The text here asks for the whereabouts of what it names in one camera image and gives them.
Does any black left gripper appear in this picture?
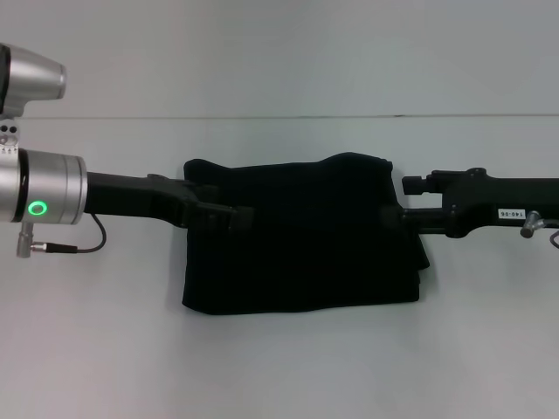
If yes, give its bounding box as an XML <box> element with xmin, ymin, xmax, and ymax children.
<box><xmin>85</xmin><ymin>170</ymin><xmax>258</xmax><ymax>234</ymax></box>

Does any thin left gripper cable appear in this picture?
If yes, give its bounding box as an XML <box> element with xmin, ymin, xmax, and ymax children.
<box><xmin>16</xmin><ymin>212</ymin><xmax>108</xmax><ymax>260</ymax></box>

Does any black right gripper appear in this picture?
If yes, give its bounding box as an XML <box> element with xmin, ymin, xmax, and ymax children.
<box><xmin>378</xmin><ymin>166</ymin><xmax>559</xmax><ymax>240</ymax></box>

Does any black shirt with FREE print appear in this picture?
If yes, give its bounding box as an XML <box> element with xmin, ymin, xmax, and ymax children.
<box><xmin>180</xmin><ymin>150</ymin><xmax>431</xmax><ymax>316</ymax></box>

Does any thin gripper cable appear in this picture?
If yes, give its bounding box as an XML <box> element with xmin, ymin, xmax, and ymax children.
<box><xmin>518</xmin><ymin>209</ymin><xmax>559</xmax><ymax>249</ymax></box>
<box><xmin>16</xmin><ymin>212</ymin><xmax>108</xmax><ymax>260</ymax></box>

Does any thin right gripper cable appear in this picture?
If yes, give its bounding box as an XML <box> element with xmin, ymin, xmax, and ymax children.
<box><xmin>518</xmin><ymin>209</ymin><xmax>559</xmax><ymax>249</ymax></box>

